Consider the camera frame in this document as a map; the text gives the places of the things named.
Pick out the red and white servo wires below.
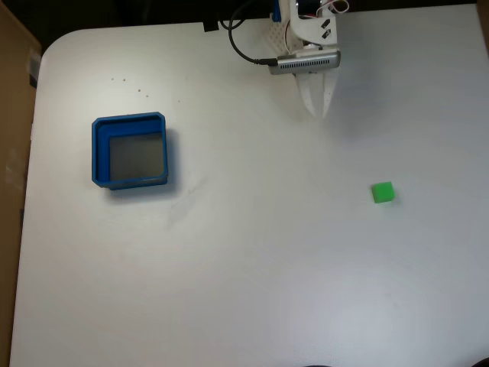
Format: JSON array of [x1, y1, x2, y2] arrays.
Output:
[[316, 0, 351, 17]]

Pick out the silver camera box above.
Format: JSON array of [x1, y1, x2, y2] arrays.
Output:
[[267, 49, 342, 76]]

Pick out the white perforated base plate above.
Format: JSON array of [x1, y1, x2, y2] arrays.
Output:
[[264, 19, 296, 54]]

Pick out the green cube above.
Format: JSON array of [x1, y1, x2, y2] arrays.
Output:
[[371, 180, 396, 204]]

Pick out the black camera cable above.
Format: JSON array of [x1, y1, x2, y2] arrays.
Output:
[[228, 0, 279, 67]]

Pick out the brown cardboard box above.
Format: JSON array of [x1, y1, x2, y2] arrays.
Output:
[[0, 4, 42, 366]]

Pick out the blue square box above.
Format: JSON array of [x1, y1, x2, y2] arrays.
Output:
[[91, 111, 170, 191]]

